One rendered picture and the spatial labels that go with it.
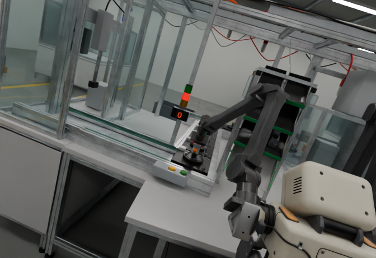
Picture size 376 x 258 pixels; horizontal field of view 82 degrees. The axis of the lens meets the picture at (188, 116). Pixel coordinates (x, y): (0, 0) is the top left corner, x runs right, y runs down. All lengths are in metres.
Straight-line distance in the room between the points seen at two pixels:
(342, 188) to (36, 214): 1.76
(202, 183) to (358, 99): 1.49
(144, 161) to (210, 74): 10.67
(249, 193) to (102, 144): 0.99
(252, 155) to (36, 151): 1.34
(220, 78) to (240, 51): 1.69
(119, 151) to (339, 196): 1.11
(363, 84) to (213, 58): 10.06
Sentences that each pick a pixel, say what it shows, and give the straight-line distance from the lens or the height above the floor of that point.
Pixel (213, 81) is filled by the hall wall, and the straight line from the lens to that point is 11.86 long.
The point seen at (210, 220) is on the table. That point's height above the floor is 0.86.
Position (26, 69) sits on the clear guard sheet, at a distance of 1.68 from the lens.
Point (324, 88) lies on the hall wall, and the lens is 13.38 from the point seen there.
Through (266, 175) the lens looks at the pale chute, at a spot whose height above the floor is 1.06.
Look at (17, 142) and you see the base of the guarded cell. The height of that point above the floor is 0.74.
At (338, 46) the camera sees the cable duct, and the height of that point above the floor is 2.13.
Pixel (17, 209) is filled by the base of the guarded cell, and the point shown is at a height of 0.26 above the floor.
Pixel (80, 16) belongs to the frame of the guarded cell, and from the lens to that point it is 1.44.
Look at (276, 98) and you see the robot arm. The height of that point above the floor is 1.52.
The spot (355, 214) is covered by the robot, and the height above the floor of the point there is 1.31.
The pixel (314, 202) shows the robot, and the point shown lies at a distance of 0.70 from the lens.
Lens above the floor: 1.54
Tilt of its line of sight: 13 degrees down
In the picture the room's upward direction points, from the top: 18 degrees clockwise
